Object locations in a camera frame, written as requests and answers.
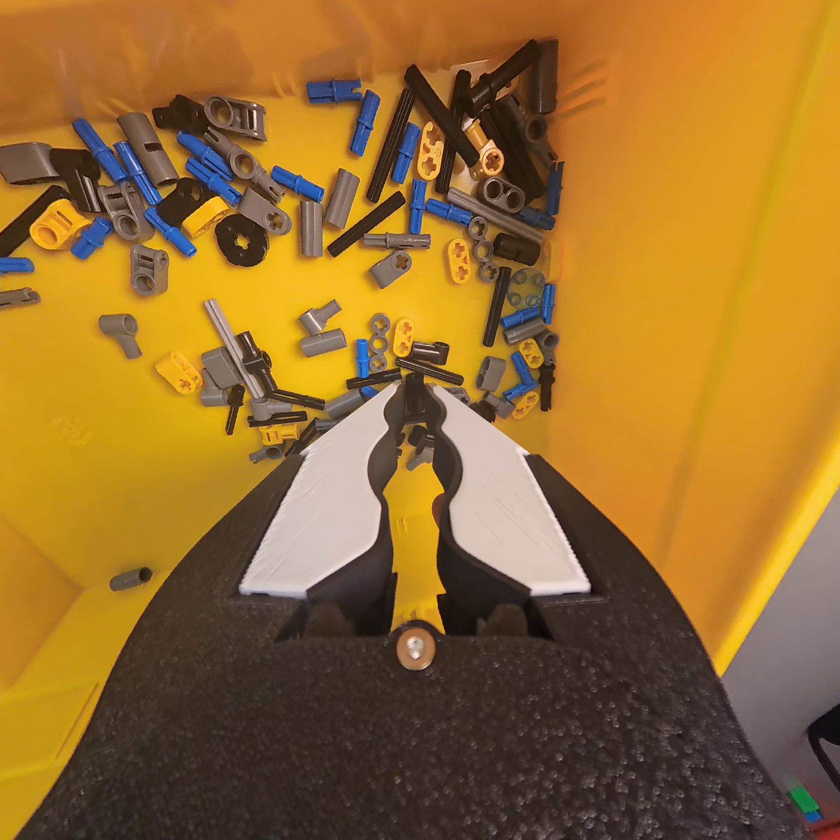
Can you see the coloured toy blocks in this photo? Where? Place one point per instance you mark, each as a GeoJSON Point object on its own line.
{"type": "Point", "coordinates": [804, 804]}

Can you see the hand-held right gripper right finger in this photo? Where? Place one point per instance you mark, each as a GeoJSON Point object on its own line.
{"type": "Point", "coordinates": [512, 525]}

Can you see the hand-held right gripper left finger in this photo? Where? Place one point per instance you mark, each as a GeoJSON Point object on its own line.
{"type": "Point", "coordinates": [321, 525]}

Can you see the small black lego connector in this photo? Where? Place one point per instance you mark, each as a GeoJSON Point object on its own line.
{"type": "Point", "coordinates": [413, 394]}

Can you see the heap of blue grey parts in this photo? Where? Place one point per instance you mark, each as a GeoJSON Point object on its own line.
{"type": "Point", "coordinates": [262, 197]}

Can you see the yellow plastic bin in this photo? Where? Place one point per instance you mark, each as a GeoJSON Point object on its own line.
{"type": "Point", "coordinates": [656, 328]}

